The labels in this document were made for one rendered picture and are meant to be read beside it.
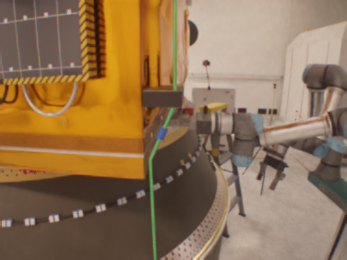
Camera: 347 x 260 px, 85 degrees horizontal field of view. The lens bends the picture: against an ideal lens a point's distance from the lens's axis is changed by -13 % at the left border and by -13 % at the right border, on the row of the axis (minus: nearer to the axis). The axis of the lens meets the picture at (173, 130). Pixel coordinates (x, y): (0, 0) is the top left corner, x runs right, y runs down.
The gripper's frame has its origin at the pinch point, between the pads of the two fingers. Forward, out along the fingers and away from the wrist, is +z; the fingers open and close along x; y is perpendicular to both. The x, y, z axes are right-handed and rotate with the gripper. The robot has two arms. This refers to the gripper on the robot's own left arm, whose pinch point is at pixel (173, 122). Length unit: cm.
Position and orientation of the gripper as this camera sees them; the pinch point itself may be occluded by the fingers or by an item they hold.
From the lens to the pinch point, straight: 76.3
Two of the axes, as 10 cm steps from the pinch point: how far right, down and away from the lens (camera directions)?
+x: -0.9, 2.9, -9.5
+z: -10.0, -0.3, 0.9
